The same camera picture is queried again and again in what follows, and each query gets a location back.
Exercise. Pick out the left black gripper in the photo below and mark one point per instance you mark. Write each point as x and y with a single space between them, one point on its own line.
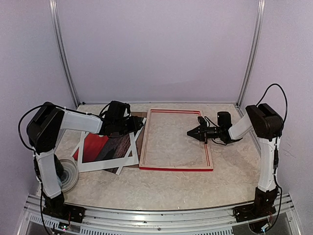
135 121

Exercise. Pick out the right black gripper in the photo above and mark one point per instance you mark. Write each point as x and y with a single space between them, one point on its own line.
200 135

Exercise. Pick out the brown backing board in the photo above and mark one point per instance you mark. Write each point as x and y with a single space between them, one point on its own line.
139 140

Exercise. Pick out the red wooden picture frame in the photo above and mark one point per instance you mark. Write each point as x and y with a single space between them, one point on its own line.
166 145

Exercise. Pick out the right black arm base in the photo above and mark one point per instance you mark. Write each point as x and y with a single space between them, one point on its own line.
263 205

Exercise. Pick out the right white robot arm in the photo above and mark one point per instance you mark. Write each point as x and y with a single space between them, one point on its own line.
267 125

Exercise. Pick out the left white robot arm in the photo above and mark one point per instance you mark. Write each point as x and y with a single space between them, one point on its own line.
43 131

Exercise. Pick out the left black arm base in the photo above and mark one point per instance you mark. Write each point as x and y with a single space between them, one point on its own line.
57 208

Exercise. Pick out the clear tape roll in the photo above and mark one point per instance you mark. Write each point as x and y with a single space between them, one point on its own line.
70 174

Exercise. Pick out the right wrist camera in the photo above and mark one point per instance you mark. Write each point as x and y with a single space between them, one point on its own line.
202 121

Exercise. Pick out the front aluminium rail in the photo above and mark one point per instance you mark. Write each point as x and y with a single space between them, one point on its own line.
103 221

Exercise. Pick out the right aluminium post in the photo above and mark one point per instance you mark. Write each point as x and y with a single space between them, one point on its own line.
253 51

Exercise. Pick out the aluminium post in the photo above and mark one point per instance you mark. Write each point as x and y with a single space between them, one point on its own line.
62 52
253 51

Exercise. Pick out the left aluminium post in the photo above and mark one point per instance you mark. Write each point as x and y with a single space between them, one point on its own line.
62 52

